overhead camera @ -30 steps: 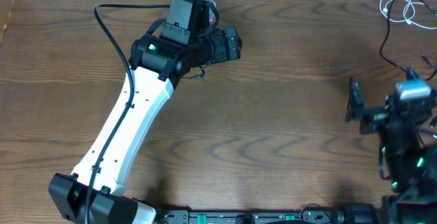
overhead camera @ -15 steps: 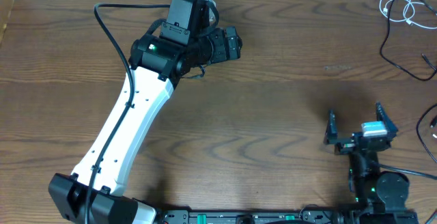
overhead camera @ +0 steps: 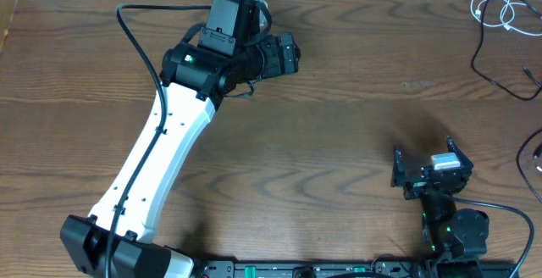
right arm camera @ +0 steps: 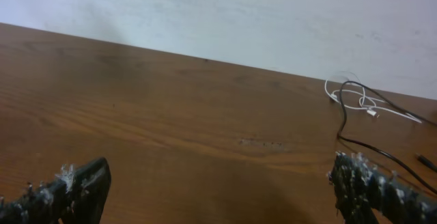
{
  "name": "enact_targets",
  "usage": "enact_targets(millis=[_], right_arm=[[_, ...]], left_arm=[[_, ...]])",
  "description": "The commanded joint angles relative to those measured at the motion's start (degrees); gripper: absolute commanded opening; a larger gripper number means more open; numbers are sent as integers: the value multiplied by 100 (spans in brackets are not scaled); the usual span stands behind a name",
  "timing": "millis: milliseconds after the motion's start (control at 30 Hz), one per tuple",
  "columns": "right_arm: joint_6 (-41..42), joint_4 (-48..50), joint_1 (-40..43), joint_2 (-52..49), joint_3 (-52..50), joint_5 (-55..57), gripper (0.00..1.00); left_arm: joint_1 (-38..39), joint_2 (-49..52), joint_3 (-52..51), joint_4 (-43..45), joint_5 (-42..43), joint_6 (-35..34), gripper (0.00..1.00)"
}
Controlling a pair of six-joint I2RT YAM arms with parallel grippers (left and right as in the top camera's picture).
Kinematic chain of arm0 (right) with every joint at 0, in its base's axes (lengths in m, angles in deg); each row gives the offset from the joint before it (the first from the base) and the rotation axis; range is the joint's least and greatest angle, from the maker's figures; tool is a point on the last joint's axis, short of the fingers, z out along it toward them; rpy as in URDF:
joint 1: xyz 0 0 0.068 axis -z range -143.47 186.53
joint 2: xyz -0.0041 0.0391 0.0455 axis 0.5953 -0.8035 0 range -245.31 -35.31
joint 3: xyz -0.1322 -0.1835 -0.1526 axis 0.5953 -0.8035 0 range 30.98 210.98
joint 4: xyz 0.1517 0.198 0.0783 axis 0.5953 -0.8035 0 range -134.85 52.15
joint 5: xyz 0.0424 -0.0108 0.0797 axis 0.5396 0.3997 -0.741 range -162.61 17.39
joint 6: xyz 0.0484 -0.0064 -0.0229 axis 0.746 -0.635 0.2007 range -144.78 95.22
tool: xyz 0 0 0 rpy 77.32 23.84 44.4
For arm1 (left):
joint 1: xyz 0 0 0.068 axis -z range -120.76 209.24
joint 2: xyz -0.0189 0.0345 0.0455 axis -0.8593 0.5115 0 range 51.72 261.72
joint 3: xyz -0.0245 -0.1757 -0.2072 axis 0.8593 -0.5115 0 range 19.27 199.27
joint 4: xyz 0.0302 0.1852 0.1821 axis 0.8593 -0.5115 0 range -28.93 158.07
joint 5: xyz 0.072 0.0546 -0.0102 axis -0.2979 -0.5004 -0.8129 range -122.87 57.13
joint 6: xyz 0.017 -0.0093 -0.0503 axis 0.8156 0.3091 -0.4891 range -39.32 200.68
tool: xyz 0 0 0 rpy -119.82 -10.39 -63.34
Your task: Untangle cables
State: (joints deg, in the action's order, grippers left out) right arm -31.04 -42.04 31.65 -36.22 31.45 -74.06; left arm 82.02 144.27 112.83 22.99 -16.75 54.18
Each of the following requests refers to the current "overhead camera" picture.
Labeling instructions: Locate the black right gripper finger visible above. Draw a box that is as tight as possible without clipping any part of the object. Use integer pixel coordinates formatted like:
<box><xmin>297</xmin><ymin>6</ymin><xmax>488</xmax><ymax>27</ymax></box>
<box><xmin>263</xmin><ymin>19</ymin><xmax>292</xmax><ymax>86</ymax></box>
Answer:
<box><xmin>445</xmin><ymin>136</ymin><xmax>473</xmax><ymax>170</ymax></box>
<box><xmin>390</xmin><ymin>146</ymin><xmax>407</xmax><ymax>187</ymax></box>

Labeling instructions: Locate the white usb cable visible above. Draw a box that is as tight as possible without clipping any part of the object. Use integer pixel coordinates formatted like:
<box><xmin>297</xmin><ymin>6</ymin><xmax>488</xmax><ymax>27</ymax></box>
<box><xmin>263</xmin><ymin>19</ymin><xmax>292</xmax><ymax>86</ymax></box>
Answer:
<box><xmin>470</xmin><ymin>0</ymin><xmax>542</xmax><ymax>37</ymax></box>

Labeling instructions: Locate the black usb cable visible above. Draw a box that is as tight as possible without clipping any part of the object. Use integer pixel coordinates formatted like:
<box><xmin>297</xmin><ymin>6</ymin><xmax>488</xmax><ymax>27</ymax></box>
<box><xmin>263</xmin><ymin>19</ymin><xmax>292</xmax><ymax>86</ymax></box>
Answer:
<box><xmin>469</xmin><ymin>0</ymin><xmax>542</xmax><ymax>102</ymax></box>

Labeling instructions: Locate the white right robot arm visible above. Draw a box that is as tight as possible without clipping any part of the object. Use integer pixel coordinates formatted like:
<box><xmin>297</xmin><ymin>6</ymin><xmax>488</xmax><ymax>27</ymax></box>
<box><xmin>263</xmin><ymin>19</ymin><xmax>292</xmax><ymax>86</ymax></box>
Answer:
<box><xmin>390</xmin><ymin>136</ymin><xmax>518</xmax><ymax>277</ymax></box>

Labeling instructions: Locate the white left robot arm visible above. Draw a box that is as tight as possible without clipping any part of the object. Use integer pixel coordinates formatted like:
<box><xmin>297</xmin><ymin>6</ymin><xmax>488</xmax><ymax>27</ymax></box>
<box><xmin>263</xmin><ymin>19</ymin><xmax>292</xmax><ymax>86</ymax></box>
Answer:
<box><xmin>60</xmin><ymin>0</ymin><xmax>301</xmax><ymax>277</ymax></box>

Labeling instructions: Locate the cardboard box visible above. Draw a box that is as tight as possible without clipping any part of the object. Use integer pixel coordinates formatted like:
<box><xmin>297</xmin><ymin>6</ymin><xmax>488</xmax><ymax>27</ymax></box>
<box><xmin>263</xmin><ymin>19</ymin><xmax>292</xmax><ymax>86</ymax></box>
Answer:
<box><xmin>0</xmin><ymin>0</ymin><xmax>19</xmax><ymax>50</ymax></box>

